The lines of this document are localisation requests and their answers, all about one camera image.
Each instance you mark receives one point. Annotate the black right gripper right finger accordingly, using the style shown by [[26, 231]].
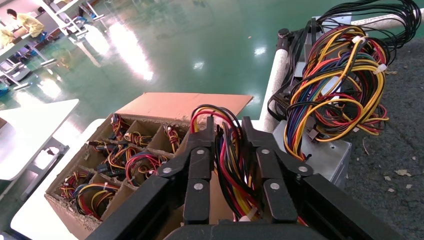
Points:
[[278, 198]]

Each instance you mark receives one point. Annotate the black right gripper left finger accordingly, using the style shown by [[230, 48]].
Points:
[[198, 185]]

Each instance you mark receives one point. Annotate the brown cardboard divider box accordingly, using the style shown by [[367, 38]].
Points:
[[185, 102]]

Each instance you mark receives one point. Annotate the white table under cardboard box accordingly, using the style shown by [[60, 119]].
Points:
[[33, 222]]

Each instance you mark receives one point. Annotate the dark grey felt table mat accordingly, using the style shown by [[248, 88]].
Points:
[[397, 132]]

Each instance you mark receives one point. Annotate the mesh sided power supply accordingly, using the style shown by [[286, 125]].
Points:
[[331, 43]]

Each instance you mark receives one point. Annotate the white side table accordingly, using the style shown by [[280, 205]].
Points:
[[30, 132]]

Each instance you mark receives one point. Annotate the background workbench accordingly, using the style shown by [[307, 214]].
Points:
[[23, 63]]

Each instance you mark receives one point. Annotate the person in yellow coat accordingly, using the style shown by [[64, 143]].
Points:
[[30, 23], [5, 36]]

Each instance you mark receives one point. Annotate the white pipe table frame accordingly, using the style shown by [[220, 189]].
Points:
[[276, 76]]

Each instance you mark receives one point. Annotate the white background rack frame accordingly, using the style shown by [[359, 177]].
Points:
[[63, 13]]

